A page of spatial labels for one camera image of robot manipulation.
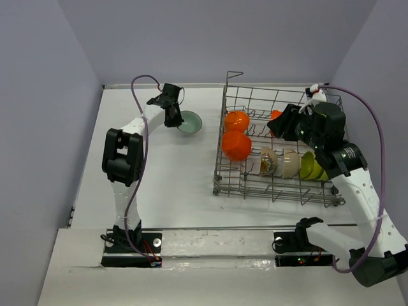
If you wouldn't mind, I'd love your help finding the orange round bowl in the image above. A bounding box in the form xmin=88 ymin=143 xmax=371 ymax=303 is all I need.
xmin=270 ymin=110 xmax=282 ymax=138

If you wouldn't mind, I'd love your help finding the lime green bowl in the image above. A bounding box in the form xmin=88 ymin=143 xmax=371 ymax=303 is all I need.
xmin=300 ymin=151 xmax=322 ymax=180
xmin=316 ymin=170 xmax=328 ymax=181

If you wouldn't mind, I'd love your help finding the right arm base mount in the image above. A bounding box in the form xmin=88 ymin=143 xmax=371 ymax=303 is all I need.
xmin=271 ymin=217 xmax=332 ymax=268

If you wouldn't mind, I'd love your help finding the grey wire dish rack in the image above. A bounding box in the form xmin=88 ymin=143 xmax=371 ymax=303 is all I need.
xmin=213 ymin=71 xmax=345 ymax=207

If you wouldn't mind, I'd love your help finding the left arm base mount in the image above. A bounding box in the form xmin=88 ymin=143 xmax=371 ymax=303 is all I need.
xmin=100 ymin=229 xmax=163 ymax=268

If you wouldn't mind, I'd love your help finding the beige painted ceramic bowl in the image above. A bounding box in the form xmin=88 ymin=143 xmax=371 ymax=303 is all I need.
xmin=259 ymin=147 xmax=278 ymax=176

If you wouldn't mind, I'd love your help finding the pale green ceramic bowl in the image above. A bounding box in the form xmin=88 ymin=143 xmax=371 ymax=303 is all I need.
xmin=177 ymin=110 xmax=203 ymax=134

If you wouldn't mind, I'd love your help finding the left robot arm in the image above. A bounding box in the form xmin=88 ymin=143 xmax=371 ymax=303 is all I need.
xmin=101 ymin=83 xmax=184 ymax=252

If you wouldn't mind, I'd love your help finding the orange square bowl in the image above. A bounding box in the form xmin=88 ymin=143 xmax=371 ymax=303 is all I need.
xmin=221 ymin=131 xmax=252 ymax=161

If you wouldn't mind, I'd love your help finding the small white bowl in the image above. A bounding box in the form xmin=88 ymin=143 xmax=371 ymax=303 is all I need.
xmin=224 ymin=110 xmax=250 ymax=133

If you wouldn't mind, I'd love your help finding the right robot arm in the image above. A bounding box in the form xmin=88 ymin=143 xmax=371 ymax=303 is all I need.
xmin=267 ymin=103 xmax=407 ymax=288

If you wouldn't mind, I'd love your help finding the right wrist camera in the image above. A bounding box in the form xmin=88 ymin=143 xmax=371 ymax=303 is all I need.
xmin=298 ymin=84 xmax=327 ymax=113

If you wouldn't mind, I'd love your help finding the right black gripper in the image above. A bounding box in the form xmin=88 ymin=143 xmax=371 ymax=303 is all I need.
xmin=266 ymin=103 xmax=324 ymax=151

